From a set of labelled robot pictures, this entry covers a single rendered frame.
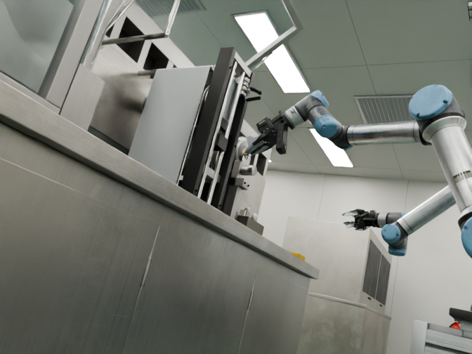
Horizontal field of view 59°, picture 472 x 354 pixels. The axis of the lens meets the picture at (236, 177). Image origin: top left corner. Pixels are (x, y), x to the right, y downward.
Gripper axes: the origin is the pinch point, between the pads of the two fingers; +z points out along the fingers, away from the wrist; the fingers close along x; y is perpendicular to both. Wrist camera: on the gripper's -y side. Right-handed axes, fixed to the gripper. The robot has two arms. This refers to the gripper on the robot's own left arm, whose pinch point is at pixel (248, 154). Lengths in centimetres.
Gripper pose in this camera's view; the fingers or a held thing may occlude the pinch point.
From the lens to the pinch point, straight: 162.2
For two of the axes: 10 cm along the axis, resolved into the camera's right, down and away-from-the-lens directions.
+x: -4.5, -3.5, -8.2
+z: -8.1, 5.5, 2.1
